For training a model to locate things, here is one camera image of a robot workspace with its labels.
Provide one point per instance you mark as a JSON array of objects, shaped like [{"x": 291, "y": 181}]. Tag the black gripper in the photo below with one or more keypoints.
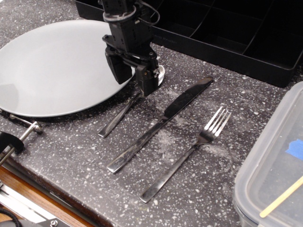
[{"x": 129, "y": 43}]

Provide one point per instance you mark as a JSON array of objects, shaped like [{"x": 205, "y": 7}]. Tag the silver metal spoon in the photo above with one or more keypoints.
[{"x": 118, "y": 117}]

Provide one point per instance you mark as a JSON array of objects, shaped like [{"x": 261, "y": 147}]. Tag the grey round plate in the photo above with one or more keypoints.
[{"x": 56, "y": 69}]

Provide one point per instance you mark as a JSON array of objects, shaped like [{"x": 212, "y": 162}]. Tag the silver table knife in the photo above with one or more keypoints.
[{"x": 173, "y": 109}]

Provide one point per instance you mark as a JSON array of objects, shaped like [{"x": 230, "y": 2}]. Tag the silver metal fork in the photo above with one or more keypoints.
[{"x": 209, "y": 133}]

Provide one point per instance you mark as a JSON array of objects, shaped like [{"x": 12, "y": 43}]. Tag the black divided organizer tray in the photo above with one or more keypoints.
[{"x": 262, "y": 39}]

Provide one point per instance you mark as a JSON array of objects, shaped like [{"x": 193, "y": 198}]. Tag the metal clamp with black knob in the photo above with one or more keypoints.
[{"x": 10, "y": 143}]

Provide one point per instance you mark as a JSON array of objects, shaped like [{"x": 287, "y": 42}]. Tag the clear plastic container lid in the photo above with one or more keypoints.
[{"x": 268, "y": 170}]

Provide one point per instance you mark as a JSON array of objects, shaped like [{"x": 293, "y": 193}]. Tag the blue tape piece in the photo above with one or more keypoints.
[{"x": 296, "y": 149}]

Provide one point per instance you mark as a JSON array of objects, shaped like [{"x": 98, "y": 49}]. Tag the wooden stick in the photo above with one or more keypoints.
[{"x": 279, "y": 200}]

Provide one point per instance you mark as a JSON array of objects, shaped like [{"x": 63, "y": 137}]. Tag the metal bracket with screw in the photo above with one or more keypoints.
[{"x": 55, "y": 222}]

